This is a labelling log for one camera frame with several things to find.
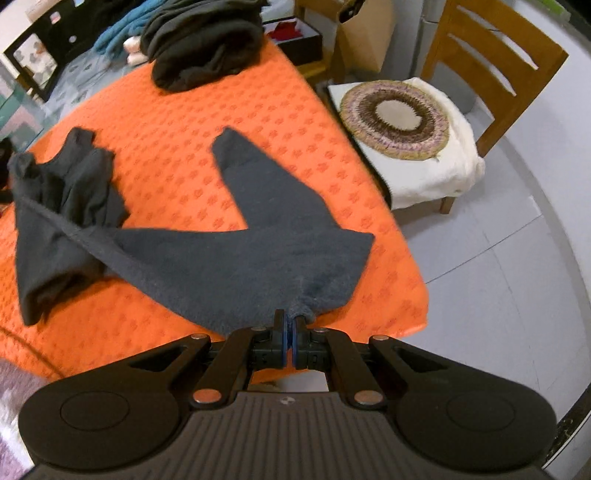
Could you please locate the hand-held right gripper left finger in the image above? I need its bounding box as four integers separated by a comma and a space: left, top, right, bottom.
124, 309, 288, 410

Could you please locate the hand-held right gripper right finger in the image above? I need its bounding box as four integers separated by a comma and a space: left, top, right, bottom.
289, 316, 445, 410

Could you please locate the dark grey garment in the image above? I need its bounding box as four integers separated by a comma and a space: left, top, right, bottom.
8, 127, 376, 337

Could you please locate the pile of dark clothes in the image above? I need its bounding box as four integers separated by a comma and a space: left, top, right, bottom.
140, 0, 269, 92

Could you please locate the white seat cushion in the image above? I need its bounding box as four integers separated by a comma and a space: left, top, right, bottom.
327, 78, 486, 210

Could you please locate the round woven mat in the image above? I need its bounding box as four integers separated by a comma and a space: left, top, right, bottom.
339, 80, 451, 161

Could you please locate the orange patterned table cloth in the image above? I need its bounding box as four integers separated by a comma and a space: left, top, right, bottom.
0, 36, 428, 384

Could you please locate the purple patterned cloth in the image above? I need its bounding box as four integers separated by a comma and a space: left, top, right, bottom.
0, 357, 54, 480

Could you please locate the black box with red lining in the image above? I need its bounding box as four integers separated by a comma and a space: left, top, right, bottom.
263, 17, 324, 66

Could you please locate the cardboard box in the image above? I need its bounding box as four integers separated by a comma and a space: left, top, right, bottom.
339, 0, 395, 61

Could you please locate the white folded cloth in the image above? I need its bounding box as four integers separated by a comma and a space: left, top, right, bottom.
123, 37, 149, 65

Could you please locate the light patterned bed sheet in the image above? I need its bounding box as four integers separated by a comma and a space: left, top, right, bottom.
28, 46, 155, 134

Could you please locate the wooden chair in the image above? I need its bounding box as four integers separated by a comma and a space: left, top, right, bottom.
419, 0, 570, 215

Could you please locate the blue towel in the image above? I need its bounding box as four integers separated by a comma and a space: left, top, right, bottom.
93, 6, 160, 55

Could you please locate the black box appliance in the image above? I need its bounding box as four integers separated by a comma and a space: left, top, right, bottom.
2, 0, 93, 103

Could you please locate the thin dark cable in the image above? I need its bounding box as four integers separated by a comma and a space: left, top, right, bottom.
0, 329, 65, 376

